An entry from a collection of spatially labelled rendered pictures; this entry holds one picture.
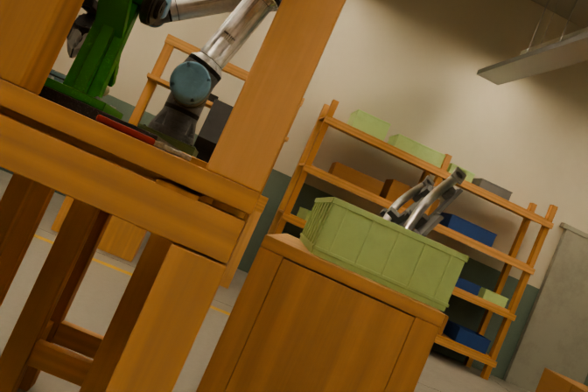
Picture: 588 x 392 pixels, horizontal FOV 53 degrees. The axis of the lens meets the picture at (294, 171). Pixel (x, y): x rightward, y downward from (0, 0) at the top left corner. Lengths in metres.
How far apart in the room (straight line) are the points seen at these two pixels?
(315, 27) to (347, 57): 6.36
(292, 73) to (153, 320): 0.42
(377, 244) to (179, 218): 0.87
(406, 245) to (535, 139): 6.57
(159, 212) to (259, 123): 0.20
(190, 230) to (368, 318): 0.82
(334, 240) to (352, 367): 0.34
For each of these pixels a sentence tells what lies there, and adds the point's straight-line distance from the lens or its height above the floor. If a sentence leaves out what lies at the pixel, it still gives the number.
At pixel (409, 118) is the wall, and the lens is 7.41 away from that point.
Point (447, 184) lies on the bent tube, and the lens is 1.83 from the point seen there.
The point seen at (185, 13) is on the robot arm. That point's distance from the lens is 1.94.
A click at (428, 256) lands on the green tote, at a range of 1.69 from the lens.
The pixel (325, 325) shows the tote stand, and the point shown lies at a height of 0.63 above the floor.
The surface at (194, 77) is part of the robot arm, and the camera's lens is 1.72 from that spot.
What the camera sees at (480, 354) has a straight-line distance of 7.43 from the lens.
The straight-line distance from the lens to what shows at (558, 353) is 8.60.
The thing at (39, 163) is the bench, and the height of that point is 0.79.
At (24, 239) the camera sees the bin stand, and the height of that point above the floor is 0.48.
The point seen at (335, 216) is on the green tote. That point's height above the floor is 0.91.
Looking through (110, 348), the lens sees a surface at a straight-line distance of 1.83.
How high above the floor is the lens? 0.87
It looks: 4 degrees up
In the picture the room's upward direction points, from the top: 24 degrees clockwise
